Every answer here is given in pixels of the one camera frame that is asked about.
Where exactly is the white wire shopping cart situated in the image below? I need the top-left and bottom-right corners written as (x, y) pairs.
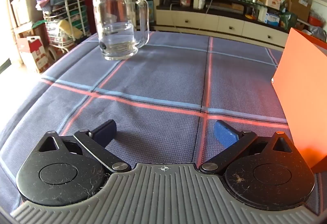
top-left (35, 0), bottom-right (91, 53)

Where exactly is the white TV cabinet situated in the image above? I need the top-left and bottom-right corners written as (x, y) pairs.
top-left (155, 7), bottom-right (288, 48)

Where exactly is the orange cardboard box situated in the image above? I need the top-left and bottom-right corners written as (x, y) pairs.
top-left (272, 29), bottom-right (326, 173)

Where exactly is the blue plaid tablecloth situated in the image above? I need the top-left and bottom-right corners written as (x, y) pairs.
top-left (0, 31), bottom-right (327, 217)

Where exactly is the glass mug with water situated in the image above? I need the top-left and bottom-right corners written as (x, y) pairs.
top-left (93, 0), bottom-right (150, 61)

